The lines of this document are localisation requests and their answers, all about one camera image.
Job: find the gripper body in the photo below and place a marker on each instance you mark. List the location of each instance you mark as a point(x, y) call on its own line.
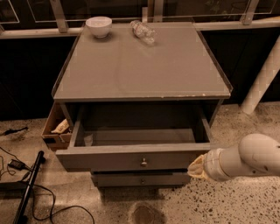
point(212, 167)

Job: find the grey top drawer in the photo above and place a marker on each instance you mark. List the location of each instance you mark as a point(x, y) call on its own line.
point(137, 137)

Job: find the grey drawer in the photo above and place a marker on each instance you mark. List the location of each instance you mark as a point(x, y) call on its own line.
point(137, 137)
point(154, 178)

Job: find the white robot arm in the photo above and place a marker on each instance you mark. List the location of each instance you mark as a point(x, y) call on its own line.
point(256, 155)

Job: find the grey lower drawer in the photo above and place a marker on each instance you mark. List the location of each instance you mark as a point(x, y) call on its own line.
point(154, 178)

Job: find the grey drawer cabinet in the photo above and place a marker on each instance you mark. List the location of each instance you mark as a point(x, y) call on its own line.
point(178, 68)

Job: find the white item in drawer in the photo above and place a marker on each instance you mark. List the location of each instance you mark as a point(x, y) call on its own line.
point(88, 139)

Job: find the white diagonal pillar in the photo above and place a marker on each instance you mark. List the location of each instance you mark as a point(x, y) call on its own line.
point(267, 74)

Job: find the white packet in box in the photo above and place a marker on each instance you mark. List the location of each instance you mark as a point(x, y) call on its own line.
point(62, 127)

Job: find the brown cardboard box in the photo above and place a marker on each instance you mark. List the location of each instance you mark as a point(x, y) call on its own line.
point(54, 140)

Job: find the clear plastic water bottle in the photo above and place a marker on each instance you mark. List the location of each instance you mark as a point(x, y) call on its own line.
point(143, 32)

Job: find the white ceramic bowl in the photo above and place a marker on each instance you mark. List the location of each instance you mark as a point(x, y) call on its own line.
point(99, 26)

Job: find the black power adapter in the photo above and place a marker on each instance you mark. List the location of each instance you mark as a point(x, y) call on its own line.
point(16, 165)

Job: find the black pole stand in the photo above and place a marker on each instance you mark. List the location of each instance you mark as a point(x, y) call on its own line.
point(28, 185)

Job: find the metal window railing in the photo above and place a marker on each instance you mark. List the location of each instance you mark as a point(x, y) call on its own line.
point(21, 19)

